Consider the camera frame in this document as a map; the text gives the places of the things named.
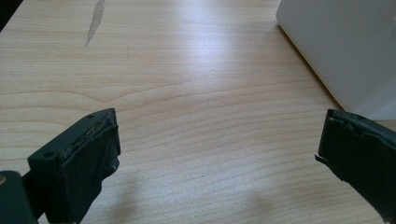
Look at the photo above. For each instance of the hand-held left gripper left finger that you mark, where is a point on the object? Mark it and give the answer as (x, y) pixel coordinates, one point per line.
(74, 174)

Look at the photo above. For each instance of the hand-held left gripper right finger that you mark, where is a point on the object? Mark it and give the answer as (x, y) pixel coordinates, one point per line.
(358, 155)

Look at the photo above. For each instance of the white plastic bin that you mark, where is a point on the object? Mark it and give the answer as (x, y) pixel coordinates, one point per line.
(342, 46)

